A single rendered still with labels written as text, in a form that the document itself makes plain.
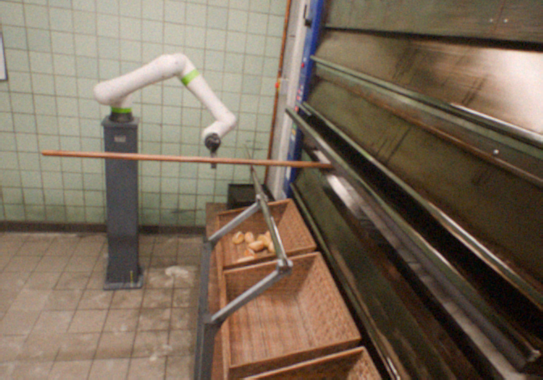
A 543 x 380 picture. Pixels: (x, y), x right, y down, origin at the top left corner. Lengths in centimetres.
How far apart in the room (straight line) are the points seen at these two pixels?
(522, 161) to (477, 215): 16
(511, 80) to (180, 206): 287
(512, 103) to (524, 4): 22
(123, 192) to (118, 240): 37
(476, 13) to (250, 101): 224
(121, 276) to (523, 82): 262
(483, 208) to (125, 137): 201
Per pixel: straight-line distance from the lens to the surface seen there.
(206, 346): 137
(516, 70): 100
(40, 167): 350
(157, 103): 313
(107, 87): 228
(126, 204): 265
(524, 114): 92
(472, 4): 117
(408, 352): 131
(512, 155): 95
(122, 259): 287
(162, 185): 334
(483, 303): 81
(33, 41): 326
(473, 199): 102
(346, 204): 167
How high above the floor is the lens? 185
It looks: 22 degrees down
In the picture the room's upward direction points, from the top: 8 degrees clockwise
